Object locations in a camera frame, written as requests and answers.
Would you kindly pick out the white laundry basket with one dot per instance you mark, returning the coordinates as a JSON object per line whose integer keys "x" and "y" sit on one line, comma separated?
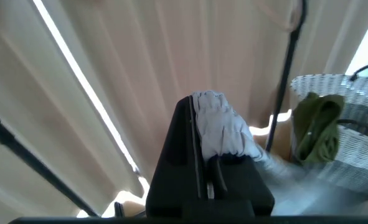
{"x": 358, "y": 155}

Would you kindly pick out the pale grey shorts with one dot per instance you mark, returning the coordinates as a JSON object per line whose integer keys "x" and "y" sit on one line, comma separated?
{"x": 221, "y": 127}

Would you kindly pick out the black clothes rack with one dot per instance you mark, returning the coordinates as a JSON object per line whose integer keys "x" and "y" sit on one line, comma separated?
{"x": 284, "y": 81}

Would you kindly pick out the green garment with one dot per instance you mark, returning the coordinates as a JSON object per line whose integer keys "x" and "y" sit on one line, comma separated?
{"x": 317, "y": 130}

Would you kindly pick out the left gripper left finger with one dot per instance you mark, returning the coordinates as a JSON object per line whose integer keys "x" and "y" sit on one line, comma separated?
{"x": 177, "y": 174}

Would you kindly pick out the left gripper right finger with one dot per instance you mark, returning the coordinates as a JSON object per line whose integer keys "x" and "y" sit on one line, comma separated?
{"x": 243, "y": 183}

